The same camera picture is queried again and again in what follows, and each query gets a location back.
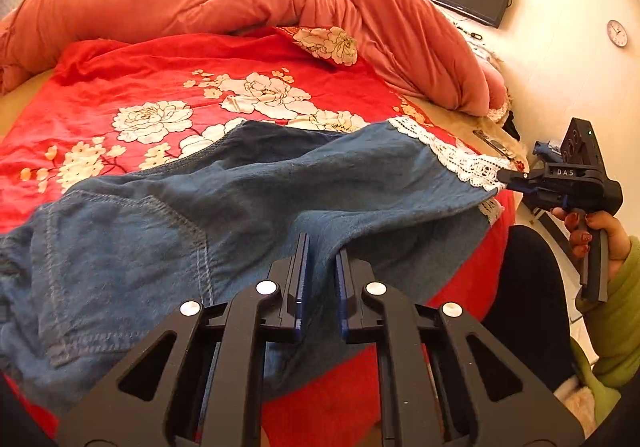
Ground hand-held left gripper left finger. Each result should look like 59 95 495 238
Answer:
57 232 311 447

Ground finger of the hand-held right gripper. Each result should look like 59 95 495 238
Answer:
507 182 568 210
497 169 545 184

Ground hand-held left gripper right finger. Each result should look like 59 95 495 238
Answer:
334 248 586 447

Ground blue denim pants lace hem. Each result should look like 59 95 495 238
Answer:
0 119 511 415

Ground person's right forearm green sleeve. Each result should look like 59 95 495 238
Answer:
575 237 640 390

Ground person's right hand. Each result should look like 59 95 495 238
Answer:
551 207 629 263

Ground blue object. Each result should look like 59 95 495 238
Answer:
532 141 563 164

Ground dark flat object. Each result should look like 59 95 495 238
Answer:
472 129 518 160

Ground black cloth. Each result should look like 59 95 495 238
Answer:
501 109 524 141

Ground person's leg black trousers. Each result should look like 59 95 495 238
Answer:
482 224 581 393

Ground white fluffy cloth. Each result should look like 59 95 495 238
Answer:
552 377 596 423

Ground red floral blanket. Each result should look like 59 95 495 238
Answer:
0 26 516 447

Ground round white wall clock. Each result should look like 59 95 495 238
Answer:
607 19 629 48

